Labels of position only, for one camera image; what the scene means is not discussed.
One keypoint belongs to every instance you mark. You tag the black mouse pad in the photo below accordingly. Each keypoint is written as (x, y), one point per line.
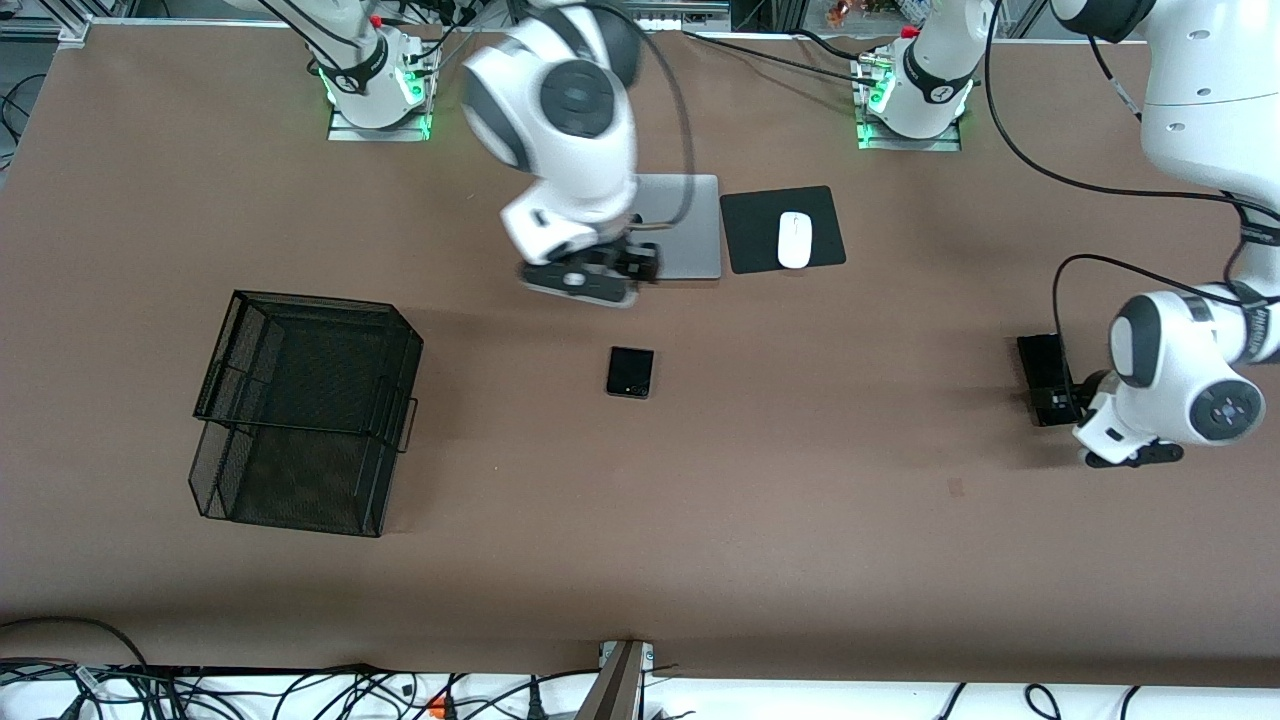
(750, 235)

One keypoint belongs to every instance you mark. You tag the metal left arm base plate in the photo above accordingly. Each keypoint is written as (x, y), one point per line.
(945, 145)

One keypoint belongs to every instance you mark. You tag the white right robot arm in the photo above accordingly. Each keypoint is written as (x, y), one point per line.
(577, 98)

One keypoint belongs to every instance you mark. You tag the aluminium frame corner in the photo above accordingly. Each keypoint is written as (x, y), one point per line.
(75, 32)

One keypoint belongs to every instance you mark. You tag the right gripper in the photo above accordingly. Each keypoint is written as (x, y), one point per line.
(637, 262)

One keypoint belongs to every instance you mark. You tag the silver power strip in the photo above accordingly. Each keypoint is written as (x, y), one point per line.
(690, 20)

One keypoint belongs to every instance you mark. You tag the long black smartphone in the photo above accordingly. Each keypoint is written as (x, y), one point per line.
(1040, 360)

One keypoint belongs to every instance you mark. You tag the silver closed laptop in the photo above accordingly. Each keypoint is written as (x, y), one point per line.
(700, 260)

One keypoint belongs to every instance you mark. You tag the small black flip phone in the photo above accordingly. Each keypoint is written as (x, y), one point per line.
(630, 372)

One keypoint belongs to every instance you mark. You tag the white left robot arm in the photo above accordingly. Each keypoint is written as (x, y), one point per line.
(1200, 90)

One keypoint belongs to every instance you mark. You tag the black mesh two-tier tray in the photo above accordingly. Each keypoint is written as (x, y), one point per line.
(300, 370)

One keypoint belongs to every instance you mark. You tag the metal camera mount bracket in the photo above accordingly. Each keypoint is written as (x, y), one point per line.
(620, 690)

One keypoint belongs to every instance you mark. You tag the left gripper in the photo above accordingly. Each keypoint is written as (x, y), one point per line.
(1087, 386)

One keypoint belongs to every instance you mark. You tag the white computer mouse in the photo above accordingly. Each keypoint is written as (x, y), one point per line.
(795, 245)

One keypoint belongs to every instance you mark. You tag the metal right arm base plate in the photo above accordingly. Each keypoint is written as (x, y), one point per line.
(345, 133)

